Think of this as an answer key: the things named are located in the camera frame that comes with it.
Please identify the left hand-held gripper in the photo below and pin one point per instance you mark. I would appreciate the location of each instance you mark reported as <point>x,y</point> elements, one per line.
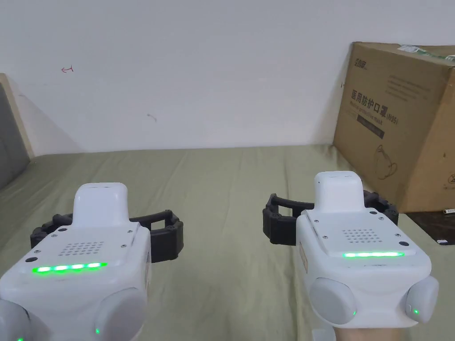
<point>71,284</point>

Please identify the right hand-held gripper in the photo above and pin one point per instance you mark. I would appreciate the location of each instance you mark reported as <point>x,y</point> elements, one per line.
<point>355,277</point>

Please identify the person's right hand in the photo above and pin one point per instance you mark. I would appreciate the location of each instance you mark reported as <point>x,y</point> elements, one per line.
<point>369,334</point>

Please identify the bed with pale green sheet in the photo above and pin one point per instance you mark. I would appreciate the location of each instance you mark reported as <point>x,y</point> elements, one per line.
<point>220,191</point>

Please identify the large brown cardboard carton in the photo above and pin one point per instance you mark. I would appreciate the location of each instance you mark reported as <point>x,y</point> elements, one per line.
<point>408,124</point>

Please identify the grey padded headboard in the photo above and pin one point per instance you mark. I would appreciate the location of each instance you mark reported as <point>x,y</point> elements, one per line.
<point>9,142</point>

